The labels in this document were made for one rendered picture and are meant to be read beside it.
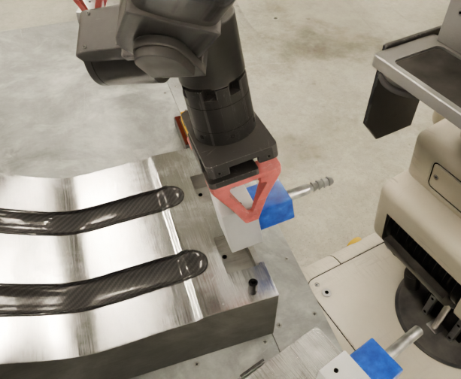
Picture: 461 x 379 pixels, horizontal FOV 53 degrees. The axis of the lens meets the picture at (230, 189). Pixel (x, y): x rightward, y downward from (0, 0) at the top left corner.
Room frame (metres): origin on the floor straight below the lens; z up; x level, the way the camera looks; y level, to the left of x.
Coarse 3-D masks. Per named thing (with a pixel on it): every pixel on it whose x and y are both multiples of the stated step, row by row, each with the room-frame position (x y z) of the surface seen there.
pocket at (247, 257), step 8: (216, 240) 0.34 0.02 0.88; (224, 240) 0.34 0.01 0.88; (224, 248) 0.34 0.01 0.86; (248, 248) 0.33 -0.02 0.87; (224, 256) 0.33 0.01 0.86; (232, 256) 0.33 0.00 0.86; (240, 256) 0.33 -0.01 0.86; (248, 256) 0.33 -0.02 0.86; (256, 256) 0.32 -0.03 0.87; (224, 264) 0.32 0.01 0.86; (232, 264) 0.32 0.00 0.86; (240, 264) 0.32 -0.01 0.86; (248, 264) 0.32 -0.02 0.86; (256, 264) 0.31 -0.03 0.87
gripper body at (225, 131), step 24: (192, 96) 0.32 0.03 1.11; (216, 96) 0.31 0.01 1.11; (240, 96) 0.32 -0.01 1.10; (192, 120) 0.32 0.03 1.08; (216, 120) 0.31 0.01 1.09; (240, 120) 0.32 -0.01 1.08; (216, 144) 0.31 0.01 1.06; (240, 144) 0.31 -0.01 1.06; (264, 144) 0.30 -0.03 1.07; (216, 168) 0.28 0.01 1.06
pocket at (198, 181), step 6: (198, 174) 0.44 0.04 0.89; (192, 180) 0.44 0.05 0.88; (198, 180) 0.44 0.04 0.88; (204, 180) 0.45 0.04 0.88; (198, 186) 0.44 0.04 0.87; (204, 186) 0.45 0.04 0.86; (198, 192) 0.44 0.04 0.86; (204, 192) 0.44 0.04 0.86; (198, 198) 0.43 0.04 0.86; (204, 198) 0.43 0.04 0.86; (210, 198) 0.43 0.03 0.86
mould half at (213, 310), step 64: (0, 192) 0.39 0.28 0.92; (64, 192) 0.42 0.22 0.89; (128, 192) 0.42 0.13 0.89; (192, 192) 0.41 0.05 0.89; (0, 256) 0.29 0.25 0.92; (64, 256) 0.31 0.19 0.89; (128, 256) 0.31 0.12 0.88; (0, 320) 0.22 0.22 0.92; (64, 320) 0.23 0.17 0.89; (128, 320) 0.23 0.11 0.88; (192, 320) 0.23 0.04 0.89; (256, 320) 0.25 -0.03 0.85
